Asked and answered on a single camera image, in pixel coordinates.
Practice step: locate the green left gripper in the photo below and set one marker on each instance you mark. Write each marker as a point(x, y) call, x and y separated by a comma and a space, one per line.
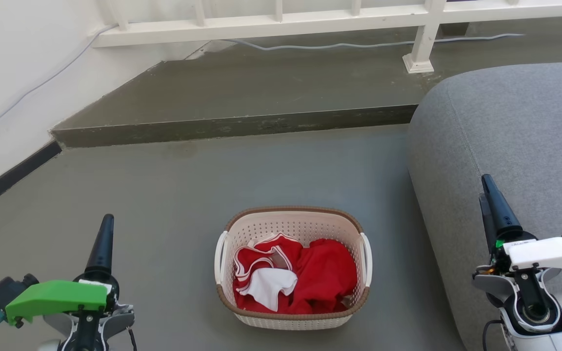
point(56, 295)

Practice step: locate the white cloth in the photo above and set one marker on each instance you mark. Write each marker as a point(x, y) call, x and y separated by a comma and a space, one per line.
point(271, 287)

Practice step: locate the plain red garment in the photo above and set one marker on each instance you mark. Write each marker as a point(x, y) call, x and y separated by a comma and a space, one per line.
point(327, 273)

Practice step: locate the dark grey left wrist camera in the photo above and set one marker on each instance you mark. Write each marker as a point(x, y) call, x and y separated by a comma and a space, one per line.
point(5, 291)

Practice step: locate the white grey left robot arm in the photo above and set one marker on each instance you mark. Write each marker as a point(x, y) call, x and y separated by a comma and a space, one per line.
point(115, 324)

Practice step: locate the red garment with white trim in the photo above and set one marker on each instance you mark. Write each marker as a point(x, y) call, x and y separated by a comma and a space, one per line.
point(261, 253)

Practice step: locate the white wooden railing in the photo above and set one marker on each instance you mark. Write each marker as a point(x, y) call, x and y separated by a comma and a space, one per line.
point(261, 24)

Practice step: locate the grey fabric sofa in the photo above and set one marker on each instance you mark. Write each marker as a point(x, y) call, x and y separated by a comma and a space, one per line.
point(505, 131)

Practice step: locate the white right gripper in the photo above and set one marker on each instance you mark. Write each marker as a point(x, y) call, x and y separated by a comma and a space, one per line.
point(549, 253)

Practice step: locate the grey concrete raised step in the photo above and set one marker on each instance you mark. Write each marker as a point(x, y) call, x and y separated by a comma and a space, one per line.
point(261, 92)

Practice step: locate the black baseboard strip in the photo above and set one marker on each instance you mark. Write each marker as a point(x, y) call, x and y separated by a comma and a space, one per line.
point(12, 176)

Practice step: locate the cream laundry basket brown rim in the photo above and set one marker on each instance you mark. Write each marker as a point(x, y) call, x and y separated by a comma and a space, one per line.
point(291, 225)

